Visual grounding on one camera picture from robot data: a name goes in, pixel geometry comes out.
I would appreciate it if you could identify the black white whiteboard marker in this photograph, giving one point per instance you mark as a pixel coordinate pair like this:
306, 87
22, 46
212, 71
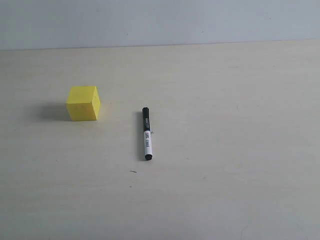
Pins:
148, 153

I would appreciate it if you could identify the yellow cube block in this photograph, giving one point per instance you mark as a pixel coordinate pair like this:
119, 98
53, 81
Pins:
83, 103

